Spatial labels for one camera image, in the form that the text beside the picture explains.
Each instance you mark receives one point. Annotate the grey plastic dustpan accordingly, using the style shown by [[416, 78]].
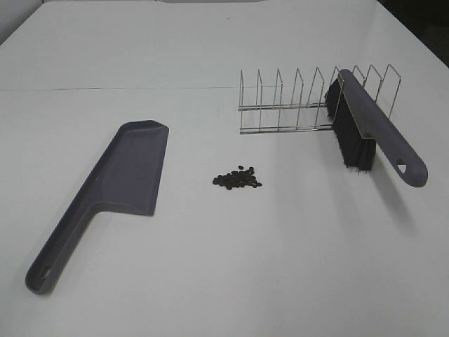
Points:
[[125, 179]]

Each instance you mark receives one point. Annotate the pile of coffee beans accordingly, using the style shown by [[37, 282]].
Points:
[[240, 178]]

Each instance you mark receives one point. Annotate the grey hand brush black bristles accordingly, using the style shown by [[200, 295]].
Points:
[[360, 126]]

